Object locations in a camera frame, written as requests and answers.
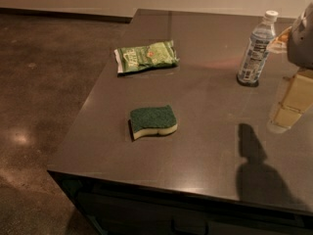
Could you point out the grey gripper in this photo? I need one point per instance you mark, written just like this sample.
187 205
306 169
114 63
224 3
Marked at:
301 43

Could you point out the clear blue plastic water bottle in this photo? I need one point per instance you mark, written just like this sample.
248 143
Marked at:
256 52

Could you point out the green snack bag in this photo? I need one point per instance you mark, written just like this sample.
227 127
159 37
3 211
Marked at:
158 55

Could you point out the green and yellow sponge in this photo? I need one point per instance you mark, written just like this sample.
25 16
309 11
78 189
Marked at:
153 121

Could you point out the dark cabinet drawer front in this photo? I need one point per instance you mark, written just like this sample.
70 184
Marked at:
123 209

